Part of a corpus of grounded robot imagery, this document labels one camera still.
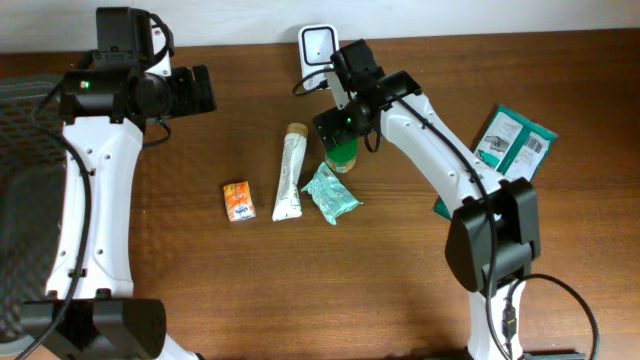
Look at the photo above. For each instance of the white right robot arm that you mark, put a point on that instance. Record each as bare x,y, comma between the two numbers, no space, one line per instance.
494,235

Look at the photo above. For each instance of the green 3M wipes packet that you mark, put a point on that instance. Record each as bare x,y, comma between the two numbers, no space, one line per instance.
509,147

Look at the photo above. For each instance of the white barcode scanner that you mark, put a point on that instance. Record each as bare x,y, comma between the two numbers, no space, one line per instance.
316,44

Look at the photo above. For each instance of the white tube with tan cap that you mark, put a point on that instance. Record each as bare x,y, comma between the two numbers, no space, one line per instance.
287,203

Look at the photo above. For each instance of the grey plastic basket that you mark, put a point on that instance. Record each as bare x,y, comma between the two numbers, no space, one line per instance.
32,192

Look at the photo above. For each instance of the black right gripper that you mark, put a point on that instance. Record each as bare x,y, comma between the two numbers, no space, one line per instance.
347,128

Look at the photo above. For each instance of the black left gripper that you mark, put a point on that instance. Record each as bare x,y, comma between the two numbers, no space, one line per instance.
190,99

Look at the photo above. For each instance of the mint green small packet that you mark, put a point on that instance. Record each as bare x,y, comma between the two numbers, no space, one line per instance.
330,196

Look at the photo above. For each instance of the green lid jar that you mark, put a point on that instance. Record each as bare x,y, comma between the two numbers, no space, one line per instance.
343,157

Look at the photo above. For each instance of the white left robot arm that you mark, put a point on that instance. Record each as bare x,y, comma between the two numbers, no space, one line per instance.
90,311

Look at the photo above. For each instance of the small orange box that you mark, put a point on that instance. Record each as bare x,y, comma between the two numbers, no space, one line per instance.
238,202

